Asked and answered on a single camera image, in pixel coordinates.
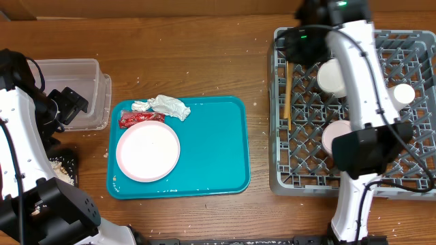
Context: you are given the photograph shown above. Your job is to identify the red snack wrapper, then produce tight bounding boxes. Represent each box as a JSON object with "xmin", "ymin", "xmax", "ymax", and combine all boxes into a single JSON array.
[{"xmin": 119, "ymin": 110, "xmax": 165, "ymax": 129}]

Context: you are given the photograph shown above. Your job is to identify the clear plastic bin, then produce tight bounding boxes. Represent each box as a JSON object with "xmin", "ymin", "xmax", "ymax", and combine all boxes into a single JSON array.
[{"xmin": 28, "ymin": 59, "xmax": 112, "ymax": 131}]

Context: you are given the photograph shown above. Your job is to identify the small white tissue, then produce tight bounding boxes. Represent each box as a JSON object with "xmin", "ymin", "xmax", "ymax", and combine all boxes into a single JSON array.
[{"xmin": 131, "ymin": 101, "xmax": 151, "ymax": 112}]

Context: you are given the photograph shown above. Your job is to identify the teal plastic tray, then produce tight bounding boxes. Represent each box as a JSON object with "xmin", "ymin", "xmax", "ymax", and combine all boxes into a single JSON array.
[{"xmin": 106, "ymin": 96, "xmax": 251, "ymax": 199}]

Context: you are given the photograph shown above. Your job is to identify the rice and peanut shells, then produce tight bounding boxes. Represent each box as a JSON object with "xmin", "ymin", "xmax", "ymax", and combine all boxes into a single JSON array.
[{"xmin": 31, "ymin": 160, "xmax": 74, "ymax": 216}]

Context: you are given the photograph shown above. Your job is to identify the black waste tray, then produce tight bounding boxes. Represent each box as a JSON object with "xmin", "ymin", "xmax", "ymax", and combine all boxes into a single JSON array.
[{"xmin": 47, "ymin": 148, "xmax": 79, "ymax": 187}]

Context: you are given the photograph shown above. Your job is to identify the white cup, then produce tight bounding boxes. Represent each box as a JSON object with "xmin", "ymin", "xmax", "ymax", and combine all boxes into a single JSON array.
[{"xmin": 388, "ymin": 84, "xmax": 415, "ymax": 111}]

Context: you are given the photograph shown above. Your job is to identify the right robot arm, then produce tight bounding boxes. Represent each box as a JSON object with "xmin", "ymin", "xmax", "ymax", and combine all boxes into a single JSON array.
[{"xmin": 276, "ymin": 1, "xmax": 413, "ymax": 244}]

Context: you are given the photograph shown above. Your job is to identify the grey dishwasher rack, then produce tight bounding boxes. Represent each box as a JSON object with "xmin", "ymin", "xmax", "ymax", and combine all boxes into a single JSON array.
[{"xmin": 268, "ymin": 30, "xmax": 435, "ymax": 201}]

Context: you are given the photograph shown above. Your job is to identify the large white plate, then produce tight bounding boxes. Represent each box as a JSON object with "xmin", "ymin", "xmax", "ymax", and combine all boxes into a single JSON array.
[{"xmin": 116, "ymin": 120, "xmax": 181, "ymax": 182}]

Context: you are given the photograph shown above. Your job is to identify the white bowl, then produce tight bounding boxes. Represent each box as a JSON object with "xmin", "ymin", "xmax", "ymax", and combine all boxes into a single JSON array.
[{"xmin": 317, "ymin": 59, "xmax": 347, "ymax": 98}]

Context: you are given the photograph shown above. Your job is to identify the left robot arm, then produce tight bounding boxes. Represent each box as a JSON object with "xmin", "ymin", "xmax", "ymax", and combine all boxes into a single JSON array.
[{"xmin": 1, "ymin": 49, "xmax": 146, "ymax": 244}]

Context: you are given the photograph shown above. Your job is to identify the large white tissue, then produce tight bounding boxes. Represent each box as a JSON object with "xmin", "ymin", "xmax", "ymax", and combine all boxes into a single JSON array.
[{"xmin": 147, "ymin": 95, "xmax": 191, "ymax": 121}]

